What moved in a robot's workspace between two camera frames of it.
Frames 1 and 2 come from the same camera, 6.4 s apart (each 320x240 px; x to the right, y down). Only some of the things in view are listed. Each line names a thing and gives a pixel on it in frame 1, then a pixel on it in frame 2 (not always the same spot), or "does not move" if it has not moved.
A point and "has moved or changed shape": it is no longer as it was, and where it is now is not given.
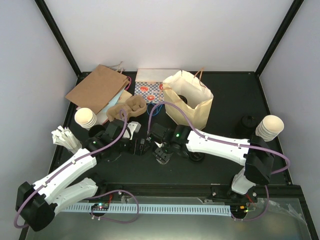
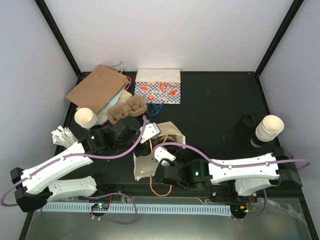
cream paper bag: [189, 93] -> [145, 166]
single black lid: [183, 98] has moved or changed shape
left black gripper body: [139, 150] does not move
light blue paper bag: [114, 101] does not move
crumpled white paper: [63, 137] does not move
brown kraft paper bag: [97, 89] does not move
